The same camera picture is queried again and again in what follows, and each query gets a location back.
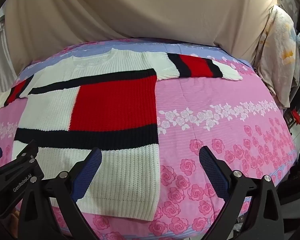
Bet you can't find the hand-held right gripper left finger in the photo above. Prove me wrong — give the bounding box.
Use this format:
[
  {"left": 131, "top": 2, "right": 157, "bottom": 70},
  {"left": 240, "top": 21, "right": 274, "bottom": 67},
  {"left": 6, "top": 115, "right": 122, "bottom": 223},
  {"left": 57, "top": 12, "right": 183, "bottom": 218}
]
[{"left": 17, "top": 147, "right": 103, "bottom": 240}]

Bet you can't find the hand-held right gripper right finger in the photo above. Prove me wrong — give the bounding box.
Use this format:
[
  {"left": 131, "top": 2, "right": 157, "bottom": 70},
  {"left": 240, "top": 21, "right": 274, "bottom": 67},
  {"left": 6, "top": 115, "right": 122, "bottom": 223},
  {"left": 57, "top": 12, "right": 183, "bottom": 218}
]
[{"left": 199, "top": 146, "right": 284, "bottom": 240}]

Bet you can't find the white red black knit sweater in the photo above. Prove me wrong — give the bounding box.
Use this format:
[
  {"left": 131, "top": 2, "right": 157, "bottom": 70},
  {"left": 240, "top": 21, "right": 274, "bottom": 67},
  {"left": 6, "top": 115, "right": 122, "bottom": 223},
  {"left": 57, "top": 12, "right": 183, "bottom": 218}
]
[{"left": 0, "top": 48, "right": 243, "bottom": 222}]

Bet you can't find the pink floral bed sheet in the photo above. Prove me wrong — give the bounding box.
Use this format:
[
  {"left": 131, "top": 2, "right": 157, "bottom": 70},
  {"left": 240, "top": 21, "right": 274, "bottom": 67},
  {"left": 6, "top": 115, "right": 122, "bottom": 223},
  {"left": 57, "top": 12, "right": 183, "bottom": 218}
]
[{"left": 0, "top": 38, "right": 299, "bottom": 240}]

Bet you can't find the small red object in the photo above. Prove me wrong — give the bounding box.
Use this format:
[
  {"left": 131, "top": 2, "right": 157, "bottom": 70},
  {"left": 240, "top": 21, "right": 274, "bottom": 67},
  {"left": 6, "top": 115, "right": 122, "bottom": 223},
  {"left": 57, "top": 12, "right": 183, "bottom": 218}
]
[{"left": 291, "top": 109, "right": 300, "bottom": 126}]

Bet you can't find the white hanging cloth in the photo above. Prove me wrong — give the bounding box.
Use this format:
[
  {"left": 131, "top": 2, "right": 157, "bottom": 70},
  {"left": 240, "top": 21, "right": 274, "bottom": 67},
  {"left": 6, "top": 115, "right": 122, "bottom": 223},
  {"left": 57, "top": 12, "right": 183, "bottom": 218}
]
[{"left": 0, "top": 17, "right": 18, "bottom": 93}]

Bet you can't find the cream floral quilt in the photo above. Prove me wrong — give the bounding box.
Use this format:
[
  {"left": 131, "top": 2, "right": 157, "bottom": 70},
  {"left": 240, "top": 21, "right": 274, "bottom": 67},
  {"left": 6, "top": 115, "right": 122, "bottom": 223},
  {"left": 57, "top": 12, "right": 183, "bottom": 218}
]
[{"left": 254, "top": 5, "right": 300, "bottom": 109}]

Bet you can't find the beige backdrop cloth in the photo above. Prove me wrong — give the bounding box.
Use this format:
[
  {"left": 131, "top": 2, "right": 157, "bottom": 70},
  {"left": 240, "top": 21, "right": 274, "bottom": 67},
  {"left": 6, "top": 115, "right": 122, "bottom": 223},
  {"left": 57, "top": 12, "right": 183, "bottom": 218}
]
[{"left": 4, "top": 0, "right": 278, "bottom": 63}]

